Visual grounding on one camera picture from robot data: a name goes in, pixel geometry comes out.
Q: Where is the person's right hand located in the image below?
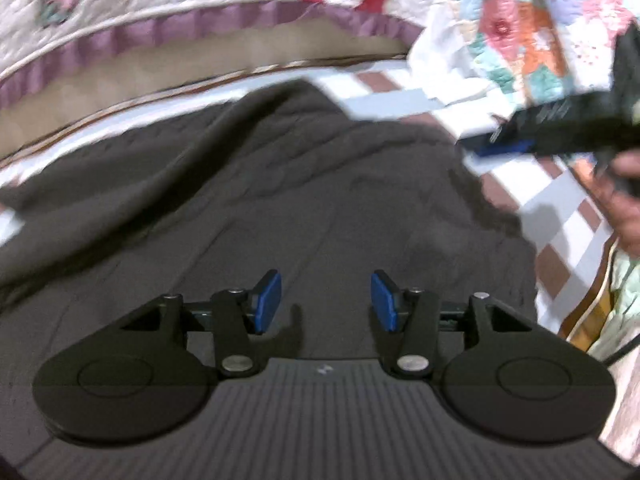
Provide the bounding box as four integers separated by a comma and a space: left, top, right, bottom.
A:
575, 150, 640, 256

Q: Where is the dark brown knitted sweater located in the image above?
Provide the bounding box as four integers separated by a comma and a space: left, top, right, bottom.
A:
0, 80, 541, 461

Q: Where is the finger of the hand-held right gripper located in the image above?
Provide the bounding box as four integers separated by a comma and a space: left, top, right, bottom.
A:
472, 127, 538, 159

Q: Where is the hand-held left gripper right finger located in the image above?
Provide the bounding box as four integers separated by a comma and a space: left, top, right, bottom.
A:
370, 269, 536, 380

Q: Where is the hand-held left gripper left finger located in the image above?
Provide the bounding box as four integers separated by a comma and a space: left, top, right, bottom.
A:
117, 269, 283, 380

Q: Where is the black cable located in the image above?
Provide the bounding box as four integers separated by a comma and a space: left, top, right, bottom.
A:
602, 330, 640, 367

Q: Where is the light green cloth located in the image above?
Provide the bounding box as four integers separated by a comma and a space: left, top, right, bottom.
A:
587, 247, 640, 361

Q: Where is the floral patchwork quilt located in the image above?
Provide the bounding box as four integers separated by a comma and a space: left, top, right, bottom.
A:
407, 0, 640, 171

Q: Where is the checked floor mat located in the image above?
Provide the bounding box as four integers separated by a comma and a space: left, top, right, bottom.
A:
0, 57, 621, 348

